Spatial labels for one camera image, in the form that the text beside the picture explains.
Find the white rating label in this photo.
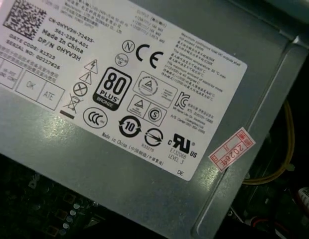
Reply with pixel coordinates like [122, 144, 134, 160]
[0, 0, 249, 182]

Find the grey power supply unit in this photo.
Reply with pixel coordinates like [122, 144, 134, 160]
[0, 0, 309, 239]

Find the pink inspection sticker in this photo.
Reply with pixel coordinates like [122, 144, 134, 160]
[208, 126, 257, 172]

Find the green motherboard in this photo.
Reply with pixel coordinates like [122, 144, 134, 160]
[0, 149, 113, 239]

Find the black PC case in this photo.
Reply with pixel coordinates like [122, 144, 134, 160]
[226, 0, 309, 239]

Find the yellow wire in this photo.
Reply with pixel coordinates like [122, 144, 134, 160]
[243, 99, 296, 186]

